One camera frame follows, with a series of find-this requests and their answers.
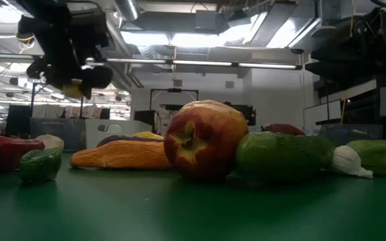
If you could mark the grey wall vent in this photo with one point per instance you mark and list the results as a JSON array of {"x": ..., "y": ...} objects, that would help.
[
  {"x": 177, "y": 82},
  {"x": 229, "y": 84}
]

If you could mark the orange carrot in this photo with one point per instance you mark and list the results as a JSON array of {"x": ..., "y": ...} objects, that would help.
[{"x": 122, "y": 155}]

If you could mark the black monitor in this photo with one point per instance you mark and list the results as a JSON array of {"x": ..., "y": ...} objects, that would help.
[
  {"x": 144, "y": 117},
  {"x": 17, "y": 120}
]

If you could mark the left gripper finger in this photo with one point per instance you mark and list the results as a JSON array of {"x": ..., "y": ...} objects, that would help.
[
  {"x": 38, "y": 71},
  {"x": 96, "y": 78}
]

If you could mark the white board black frame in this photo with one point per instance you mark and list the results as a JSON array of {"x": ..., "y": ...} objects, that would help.
[{"x": 323, "y": 112}]

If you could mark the yellow lemon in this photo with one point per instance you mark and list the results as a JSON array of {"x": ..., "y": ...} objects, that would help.
[
  {"x": 71, "y": 89},
  {"x": 147, "y": 135}
]

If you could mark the tan garlic bulb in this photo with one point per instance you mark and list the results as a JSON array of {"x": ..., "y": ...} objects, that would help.
[{"x": 50, "y": 141}]

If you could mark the small green pepper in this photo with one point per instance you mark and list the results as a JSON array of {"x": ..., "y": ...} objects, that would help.
[{"x": 40, "y": 164}]

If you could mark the long ceiling light tube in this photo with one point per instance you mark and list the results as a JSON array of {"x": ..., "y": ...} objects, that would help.
[
  {"x": 5, "y": 57},
  {"x": 266, "y": 66},
  {"x": 201, "y": 63},
  {"x": 139, "y": 61}
]

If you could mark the short round air duct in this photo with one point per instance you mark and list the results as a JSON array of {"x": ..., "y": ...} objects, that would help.
[{"x": 126, "y": 8}]

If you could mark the clear plastic bin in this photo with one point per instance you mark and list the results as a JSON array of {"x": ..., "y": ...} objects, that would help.
[{"x": 255, "y": 128}]

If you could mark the dark grey translucent bin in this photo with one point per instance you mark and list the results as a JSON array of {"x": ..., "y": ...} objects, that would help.
[
  {"x": 57, "y": 134},
  {"x": 350, "y": 132}
]

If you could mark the long red pepper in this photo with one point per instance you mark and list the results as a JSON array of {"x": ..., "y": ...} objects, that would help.
[{"x": 5, "y": 150}]

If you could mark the black cabinet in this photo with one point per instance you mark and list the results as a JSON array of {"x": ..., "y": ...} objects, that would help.
[{"x": 248, "y": 114}]

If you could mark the grey ceiling air box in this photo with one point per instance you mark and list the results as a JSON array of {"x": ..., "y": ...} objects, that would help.
[{"x": 206, "y": 20}]

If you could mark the black robot station frame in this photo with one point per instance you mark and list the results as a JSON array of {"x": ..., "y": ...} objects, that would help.
[
  {"x": 174, "y": 90},
  {"x": 32, "y": 100}
]

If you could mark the white plastic bin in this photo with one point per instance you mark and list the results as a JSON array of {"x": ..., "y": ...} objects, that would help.
[{"x": 122, "y": 129}]

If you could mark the green table mat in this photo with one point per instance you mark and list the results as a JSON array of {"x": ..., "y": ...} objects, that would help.
[{"x": 193, "y": 211}]

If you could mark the green cucumber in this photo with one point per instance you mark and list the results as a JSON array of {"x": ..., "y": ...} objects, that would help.
[
  {"x": 380, "y": 157},
  {"x": 280, "y": 155}
]

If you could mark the small white garlic bulb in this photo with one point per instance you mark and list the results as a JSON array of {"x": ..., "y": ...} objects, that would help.
[{"x": 347, "y": 162}]

